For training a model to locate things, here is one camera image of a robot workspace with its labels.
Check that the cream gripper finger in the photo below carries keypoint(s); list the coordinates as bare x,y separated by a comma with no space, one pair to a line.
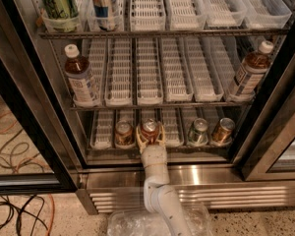
160,135
141,140

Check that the green soda can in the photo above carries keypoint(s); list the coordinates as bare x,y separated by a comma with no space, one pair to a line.
197,135

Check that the left tea bottle white cap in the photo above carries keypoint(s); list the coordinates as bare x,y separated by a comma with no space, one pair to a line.
80,76

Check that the clear plastic bag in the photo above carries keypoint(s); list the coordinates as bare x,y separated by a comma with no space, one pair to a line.
140,222

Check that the top wire shelf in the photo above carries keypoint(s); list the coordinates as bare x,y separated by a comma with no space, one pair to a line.
161,33

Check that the right glass fridge door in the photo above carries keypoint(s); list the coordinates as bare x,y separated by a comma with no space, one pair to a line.
269,128

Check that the wire shelf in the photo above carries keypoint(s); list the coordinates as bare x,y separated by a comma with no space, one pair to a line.
161,33
163,105

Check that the tea bottle white cap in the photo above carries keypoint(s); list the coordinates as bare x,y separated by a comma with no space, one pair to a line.
80,76
252,69

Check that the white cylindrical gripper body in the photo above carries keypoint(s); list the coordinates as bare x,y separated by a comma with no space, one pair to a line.
153,155

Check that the orange-brown soda can right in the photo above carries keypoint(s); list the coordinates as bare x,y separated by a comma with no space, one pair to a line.
222,133

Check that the brown soda can left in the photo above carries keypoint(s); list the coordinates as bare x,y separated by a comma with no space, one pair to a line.
124,134

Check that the glass fridge door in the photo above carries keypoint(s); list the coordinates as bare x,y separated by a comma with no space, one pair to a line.
269,128
32,85

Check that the left glass fridge door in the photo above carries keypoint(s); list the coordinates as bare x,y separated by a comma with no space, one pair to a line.
32,85

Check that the right tea bottle white cap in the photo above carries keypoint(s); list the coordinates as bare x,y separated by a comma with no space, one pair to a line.
252,69

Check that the blue tan tall can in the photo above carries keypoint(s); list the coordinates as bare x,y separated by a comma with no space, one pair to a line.
107,14

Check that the red coke can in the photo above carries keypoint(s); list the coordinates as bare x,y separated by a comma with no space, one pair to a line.
150,130

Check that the green tall can top shelf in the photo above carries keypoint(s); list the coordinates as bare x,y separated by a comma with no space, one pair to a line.
61,13

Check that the middle wire shelf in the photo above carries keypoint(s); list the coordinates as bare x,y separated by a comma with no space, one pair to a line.
163,105

